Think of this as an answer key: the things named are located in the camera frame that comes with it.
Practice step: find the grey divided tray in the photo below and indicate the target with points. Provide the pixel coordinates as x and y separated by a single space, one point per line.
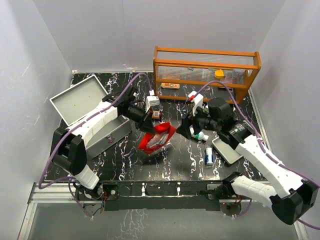
226 150

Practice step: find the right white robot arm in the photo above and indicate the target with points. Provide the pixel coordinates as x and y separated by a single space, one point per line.
287 194

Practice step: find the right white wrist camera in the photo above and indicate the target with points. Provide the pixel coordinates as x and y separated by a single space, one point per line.
196 100

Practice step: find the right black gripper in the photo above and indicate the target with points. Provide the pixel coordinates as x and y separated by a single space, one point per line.
184 129

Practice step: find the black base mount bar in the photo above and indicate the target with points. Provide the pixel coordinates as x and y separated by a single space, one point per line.
157 195

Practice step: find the grey open case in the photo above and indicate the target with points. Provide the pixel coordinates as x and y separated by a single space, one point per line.
78 103

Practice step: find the red first aid pouch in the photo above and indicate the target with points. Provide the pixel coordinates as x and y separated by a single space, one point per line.
160 128

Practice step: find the clear bag blue items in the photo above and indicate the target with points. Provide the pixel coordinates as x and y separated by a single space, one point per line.
157 141

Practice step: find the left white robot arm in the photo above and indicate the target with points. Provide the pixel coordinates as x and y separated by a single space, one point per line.
70 145

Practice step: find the amber medicine bottle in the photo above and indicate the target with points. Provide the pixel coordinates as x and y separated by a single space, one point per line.
157 115

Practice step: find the white green-label bottle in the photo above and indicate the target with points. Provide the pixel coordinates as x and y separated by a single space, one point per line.
199 136

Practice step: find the wooden toy block strip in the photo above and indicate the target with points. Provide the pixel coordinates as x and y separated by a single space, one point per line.
166 85

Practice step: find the wooden display shelf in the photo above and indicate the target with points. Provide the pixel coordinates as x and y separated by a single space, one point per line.
193 68

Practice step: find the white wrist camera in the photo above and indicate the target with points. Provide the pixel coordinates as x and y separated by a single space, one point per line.
196 100
151 100

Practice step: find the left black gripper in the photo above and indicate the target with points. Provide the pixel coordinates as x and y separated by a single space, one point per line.
147 125

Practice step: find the yellow block on shelf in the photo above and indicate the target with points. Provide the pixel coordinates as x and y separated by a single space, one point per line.
219 74

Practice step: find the blue white can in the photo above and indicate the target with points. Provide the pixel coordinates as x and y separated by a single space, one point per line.
209 158

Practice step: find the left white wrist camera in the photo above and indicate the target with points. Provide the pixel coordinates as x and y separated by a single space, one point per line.
151 100

